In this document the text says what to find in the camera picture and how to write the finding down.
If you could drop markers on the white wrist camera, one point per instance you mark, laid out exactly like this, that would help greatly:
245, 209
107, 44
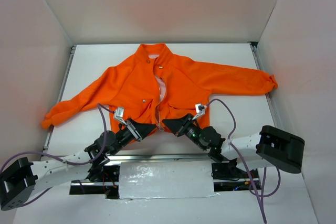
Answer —
200, 111
118, 115

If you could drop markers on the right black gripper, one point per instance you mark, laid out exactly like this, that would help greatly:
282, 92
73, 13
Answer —
184, 125

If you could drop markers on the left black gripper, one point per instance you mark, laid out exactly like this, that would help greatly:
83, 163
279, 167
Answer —
133, 129

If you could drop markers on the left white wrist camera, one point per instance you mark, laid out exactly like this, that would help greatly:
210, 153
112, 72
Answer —
118, 115

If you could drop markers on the orange zip jacket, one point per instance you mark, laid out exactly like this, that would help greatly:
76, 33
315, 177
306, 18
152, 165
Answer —
154, 84

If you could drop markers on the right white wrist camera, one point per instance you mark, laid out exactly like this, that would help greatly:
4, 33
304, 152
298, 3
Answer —
200, 111

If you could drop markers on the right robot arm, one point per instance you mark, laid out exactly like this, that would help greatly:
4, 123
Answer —
270, 147

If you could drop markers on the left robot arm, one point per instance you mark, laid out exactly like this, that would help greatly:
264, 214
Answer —
23, 178

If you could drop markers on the white foil-edged panel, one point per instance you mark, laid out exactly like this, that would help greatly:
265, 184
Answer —
154, 180

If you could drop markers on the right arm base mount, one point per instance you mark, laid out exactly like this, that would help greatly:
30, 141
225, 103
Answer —
227, 177

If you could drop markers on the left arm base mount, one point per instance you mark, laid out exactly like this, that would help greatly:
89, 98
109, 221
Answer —
107, 184

